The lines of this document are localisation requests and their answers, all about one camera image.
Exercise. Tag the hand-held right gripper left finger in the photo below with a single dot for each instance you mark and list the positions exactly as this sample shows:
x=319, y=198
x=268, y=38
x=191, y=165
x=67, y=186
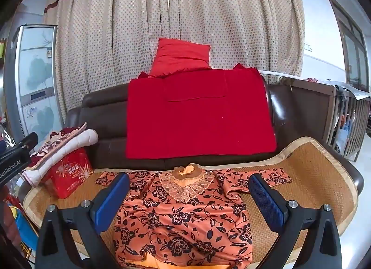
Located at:
x=113, y=199

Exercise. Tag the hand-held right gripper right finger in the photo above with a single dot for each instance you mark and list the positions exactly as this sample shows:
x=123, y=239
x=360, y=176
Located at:
x=265, y=199

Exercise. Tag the orange floral shirt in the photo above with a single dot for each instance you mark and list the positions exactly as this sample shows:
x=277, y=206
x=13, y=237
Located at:
x=179, y=222

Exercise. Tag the person's left hand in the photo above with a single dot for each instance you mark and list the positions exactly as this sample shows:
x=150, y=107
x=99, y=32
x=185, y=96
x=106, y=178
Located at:
x=8, y=225

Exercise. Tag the woven bamboo mat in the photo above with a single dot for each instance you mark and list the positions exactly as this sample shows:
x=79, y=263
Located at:
x=313, y=187

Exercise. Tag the red gift box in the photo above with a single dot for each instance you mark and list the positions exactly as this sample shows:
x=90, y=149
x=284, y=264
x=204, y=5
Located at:
x=69, y=176

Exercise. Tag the folded white and red quilt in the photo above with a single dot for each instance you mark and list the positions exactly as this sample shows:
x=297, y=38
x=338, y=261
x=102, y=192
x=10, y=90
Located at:
x=66, y=147

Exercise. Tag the brown leather sofa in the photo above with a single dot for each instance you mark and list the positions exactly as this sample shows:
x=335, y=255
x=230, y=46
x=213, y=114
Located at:
x=107, y=118

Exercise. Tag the white floor air conditioner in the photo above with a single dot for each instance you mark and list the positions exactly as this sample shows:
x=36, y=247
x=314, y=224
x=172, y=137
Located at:
x=34, y=83

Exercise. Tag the red blanket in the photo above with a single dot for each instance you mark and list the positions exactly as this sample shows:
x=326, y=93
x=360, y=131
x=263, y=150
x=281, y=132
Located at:
x=203, y=124

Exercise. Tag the wooden crib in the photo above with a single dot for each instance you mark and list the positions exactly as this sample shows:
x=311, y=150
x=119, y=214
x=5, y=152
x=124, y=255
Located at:
x=313, y=106

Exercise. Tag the red pillow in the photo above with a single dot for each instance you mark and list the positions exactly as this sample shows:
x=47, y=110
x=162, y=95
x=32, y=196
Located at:
x=176, y=57

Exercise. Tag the beige dotted curtain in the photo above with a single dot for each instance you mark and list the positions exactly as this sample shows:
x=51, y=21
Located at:
x=116, y=40

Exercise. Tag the dark framed window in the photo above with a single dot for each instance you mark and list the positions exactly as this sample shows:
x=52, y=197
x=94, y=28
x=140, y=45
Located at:
x=352, y=51

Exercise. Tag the white wall socket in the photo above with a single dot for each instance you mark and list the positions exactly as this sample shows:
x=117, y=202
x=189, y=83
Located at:
x=308, y=47

